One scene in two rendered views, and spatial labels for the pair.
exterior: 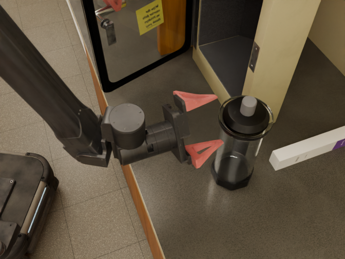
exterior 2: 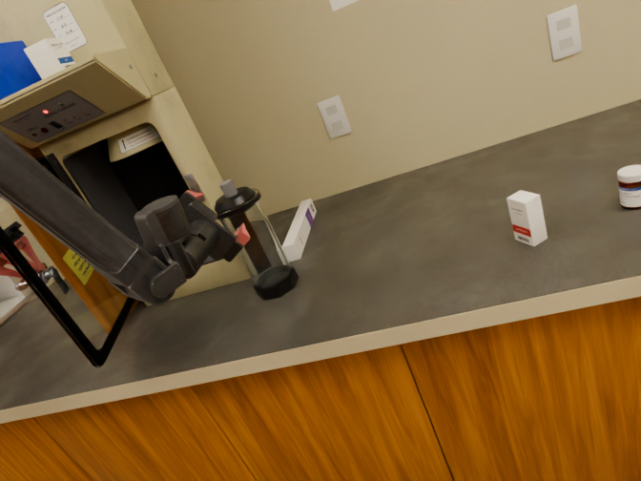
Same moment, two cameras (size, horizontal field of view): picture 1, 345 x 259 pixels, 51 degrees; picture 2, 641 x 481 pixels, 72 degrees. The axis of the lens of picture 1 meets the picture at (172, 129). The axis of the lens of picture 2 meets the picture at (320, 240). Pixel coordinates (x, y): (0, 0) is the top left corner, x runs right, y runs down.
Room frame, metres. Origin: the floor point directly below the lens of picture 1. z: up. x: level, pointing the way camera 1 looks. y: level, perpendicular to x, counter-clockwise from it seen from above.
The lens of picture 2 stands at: (-0.23, 0.47, 1.41)
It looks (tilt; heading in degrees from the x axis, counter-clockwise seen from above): 24 degrees down; 310
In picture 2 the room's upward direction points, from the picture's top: 24 degrees counter-clockwise
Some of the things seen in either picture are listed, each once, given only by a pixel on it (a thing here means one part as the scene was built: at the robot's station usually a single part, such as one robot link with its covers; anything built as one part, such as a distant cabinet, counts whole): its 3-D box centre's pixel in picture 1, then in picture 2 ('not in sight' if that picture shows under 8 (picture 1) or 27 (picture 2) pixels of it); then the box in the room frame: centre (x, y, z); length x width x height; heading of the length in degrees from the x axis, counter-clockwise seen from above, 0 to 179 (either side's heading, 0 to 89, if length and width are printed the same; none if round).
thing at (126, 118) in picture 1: (112, 131); (157, 245); (0.37, 0.11, 1.22); 0.12 x 0.09 x 0.11; 82
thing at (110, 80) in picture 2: not in sight; (61, 106); (0.69, -0.07, 1.46); 0.32 x 0.11 x 0.10; 21
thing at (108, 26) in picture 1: (109, 33); (56, 281); (0.68, 0.15, 1.18); 0.02 x 0.02 x 0.06; 37
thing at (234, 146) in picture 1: (238, 145); (256, 243); (0.45, -0.15, 1.06); 0.11 x 0.11 x 0.21
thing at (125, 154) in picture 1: (131, 145); (184, 253); (0.37, 0.08, 1.18); 0.07 x 0.06 x 0.07; 112
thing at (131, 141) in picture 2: not in sight; (138, 135); (0.73, -0.22, 1.34); 0.18 x 0.18 x 0.05
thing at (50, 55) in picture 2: not in sight; (51, 59); (0.66, -0.08, 1.54); 0.05 x 0.05 x 0.06; 27
